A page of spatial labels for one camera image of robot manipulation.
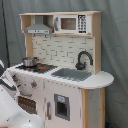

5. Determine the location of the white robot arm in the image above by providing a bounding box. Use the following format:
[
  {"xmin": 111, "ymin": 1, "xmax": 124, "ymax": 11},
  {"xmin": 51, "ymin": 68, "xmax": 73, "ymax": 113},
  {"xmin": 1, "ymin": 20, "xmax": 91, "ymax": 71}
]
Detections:
[{"xmin": 0, "ymin": 60, "xmax": 44, "ymax": 128}]

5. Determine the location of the wooden toy kitchen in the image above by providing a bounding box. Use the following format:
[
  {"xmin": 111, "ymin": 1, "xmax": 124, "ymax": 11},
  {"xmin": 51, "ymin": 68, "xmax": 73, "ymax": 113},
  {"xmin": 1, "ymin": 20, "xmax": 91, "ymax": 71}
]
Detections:
[{"xmin": 8, "ymin": 11, "xmax": 114, "ymax": 128}]

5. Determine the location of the black toy faucet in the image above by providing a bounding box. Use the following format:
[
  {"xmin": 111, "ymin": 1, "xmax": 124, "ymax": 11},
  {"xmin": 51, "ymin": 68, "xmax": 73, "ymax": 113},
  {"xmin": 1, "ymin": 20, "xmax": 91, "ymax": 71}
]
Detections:
[{"xmin": 75, "ymin": 51, "xmax": 93, "ymax": 70}]

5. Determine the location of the grey toy sink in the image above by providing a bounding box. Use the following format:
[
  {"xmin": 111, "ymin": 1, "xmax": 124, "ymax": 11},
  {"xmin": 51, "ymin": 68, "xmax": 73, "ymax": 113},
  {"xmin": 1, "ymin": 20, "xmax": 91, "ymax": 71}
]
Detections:
[{"xmin": 52, "ymin": 68, "xmax": 92, "ymax": 81}]

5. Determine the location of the black toy stovetop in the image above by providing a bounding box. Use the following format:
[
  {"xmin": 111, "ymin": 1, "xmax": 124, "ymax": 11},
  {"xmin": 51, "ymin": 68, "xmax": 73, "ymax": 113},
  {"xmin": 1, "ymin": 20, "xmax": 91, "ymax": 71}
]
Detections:
[{"xmin": 18, "ymin": 63, "xmax": 55, "ymax": 73}]

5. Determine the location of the small metal pot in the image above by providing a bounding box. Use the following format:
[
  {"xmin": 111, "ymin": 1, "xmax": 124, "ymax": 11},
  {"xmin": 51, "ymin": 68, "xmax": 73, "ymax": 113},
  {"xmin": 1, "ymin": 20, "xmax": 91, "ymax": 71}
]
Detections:
[{"xmin": 22, "ymin": 57, "xmax": 39, "ymax": 67}]

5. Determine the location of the white cupboard door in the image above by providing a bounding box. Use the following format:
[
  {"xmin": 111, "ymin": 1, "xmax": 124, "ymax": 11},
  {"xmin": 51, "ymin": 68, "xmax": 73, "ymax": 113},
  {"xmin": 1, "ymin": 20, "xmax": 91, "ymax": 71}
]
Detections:
[{"xmin": 45, "ymin": 81, "xmax": 82, "ymax": 128}]

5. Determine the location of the white toy microwave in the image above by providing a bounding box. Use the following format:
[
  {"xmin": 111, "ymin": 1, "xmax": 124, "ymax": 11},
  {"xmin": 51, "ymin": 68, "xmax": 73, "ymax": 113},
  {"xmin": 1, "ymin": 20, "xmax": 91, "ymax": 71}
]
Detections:
[{"xmin": 54, "ymin": 14, "xmax": 91, "ymax": 34}]

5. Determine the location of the grey range hood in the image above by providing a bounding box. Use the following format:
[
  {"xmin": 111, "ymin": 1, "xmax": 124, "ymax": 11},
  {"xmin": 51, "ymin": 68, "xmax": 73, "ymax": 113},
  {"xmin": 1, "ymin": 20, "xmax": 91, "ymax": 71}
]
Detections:
[{"xmin": 24, "ymin": 16, "xmax": 52, "ymax": 34}]

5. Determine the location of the left red stove knob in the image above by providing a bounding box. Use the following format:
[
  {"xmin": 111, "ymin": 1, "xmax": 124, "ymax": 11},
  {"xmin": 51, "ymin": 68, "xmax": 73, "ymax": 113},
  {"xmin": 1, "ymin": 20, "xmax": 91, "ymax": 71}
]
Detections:
[{"xmin": 12, "ymin": 76, "xmax": 19, "ymax": 83}]

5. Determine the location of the grey backdrop curtain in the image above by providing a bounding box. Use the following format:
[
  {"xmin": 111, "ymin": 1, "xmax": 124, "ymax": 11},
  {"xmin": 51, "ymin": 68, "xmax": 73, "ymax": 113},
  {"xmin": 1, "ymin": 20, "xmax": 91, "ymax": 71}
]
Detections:
[{"xmin": 0, "ymin": 0, "xmax": 128, "ymax": 128}]

